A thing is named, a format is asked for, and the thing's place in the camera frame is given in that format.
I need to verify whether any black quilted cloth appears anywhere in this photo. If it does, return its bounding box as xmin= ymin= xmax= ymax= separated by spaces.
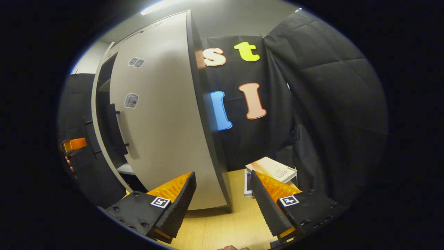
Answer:
xmin=57 ymin=73 xmax=127 ymax=209
xmin=263 ymin=9 xmax=389 ymax=209

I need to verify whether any black door handle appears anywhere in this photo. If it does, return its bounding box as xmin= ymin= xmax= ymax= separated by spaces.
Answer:
xmin=83 ymin=116 xmax=103 ymax=159
xmin=105 ymin=103 xmax=129 ymax=156

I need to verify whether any cream book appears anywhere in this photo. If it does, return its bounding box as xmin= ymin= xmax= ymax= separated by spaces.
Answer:
xmin=245 ymin=157 xmax=298 ymax=184

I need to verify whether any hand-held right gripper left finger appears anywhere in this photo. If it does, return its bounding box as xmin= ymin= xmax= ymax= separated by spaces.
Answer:
xmin=105 ymin=172 xmax=197 ymax=243

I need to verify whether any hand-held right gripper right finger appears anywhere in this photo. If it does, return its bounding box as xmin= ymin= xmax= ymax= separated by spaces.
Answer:
xmin=250 ymin=171 xmax=349 ymax=243

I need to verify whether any black backdrop cloth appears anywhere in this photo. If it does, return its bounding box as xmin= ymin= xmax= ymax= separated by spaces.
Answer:
xmin=199 ymin=35 xmax=296 ymax=171

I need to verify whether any blue cover book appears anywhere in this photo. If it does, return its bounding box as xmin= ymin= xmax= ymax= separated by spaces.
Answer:
xmin=244 ymin=169 xmax=256 ymax=198

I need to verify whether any grey shoe cabinet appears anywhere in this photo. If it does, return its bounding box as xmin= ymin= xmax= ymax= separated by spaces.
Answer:
xmin=96 ymin=10 xmax=232 ymax=212

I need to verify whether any metal drawer handle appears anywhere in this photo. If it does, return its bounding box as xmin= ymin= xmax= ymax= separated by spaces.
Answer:
xmin=123 ymin=30 xmax=144 ymax=42

